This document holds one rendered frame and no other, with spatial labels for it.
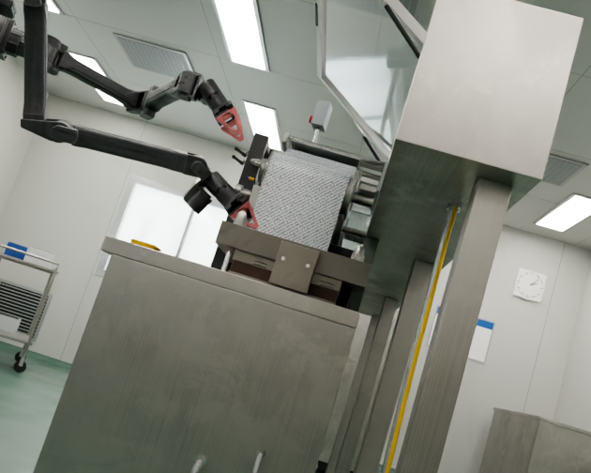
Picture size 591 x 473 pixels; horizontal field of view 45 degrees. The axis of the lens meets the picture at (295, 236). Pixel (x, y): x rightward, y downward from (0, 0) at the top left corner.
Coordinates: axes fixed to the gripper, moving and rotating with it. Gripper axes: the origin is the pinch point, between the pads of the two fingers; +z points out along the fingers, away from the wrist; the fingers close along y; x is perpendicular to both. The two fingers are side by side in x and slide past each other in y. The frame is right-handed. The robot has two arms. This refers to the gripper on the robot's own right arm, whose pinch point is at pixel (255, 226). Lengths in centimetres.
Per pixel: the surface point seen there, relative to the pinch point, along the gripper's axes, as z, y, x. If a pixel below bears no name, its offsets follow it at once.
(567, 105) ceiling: 26, -239, 214
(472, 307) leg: 52, 77, 12
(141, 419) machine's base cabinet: 22, 26, -53
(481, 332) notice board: 123, -555, 135
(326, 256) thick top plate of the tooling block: 22.6, 20.0, 6.4
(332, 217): 13.1, 0.3, 17.7
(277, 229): 4.9, 0.3, 3.8
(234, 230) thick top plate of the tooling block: 1.5, 19.9, -6.0
